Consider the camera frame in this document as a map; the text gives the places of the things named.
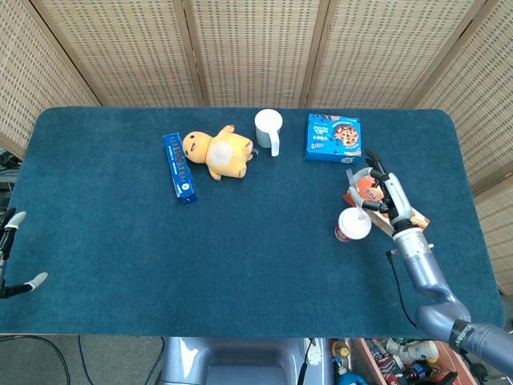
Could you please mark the long dark blue cookie box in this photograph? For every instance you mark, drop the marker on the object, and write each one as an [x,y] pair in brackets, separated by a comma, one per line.
[179,168]

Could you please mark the blue chocolate chip cookie box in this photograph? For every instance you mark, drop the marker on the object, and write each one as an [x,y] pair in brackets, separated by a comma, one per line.
[332,138]

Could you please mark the red crate of assorted items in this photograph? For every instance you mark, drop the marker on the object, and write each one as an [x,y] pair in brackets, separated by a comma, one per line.
[393,361]

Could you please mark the grey robot torso base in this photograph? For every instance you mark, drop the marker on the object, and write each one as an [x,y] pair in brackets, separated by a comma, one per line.
[240,361]

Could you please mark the blue bottle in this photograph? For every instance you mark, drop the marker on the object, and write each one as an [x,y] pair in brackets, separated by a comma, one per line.
[348,379]

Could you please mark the orange biscuit roll box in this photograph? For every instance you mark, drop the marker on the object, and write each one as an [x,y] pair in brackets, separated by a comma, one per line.
[370,192]

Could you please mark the red white yogurt cup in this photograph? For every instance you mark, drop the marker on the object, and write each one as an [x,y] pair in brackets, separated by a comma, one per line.
[352,226]

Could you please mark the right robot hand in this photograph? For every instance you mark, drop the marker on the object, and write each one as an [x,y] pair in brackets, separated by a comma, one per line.
[394,196]

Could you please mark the transparent plastic straw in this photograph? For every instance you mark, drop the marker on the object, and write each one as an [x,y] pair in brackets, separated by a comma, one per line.
[362,212]

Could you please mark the woven rattan folding screen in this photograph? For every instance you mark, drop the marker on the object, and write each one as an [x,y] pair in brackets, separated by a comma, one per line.
[256,48]

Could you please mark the yellow plush toy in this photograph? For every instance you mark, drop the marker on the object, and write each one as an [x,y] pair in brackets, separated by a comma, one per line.
[224,154]

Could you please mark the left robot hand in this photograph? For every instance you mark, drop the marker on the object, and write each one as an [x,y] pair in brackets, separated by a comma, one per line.
[18,218]

